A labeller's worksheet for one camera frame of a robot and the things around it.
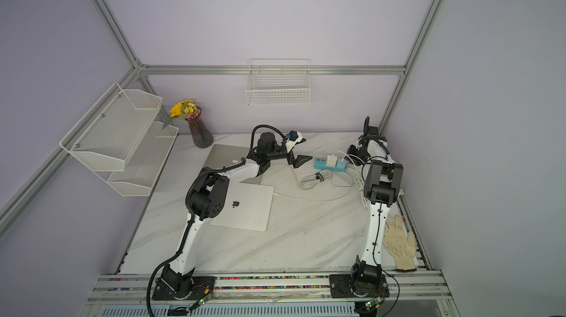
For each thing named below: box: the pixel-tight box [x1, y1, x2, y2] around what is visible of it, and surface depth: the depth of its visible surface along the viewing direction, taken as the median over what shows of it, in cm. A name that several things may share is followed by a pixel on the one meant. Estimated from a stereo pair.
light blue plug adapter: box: [336, 158, 348, 169], surface depth 103 cm
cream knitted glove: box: [382, 213, 417, 273], surface depth 83 cm
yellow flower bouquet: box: [161, 98, 202, 131], surface depth 100 cm
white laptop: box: [209, 182, 275, 232], surface depth 95 cm
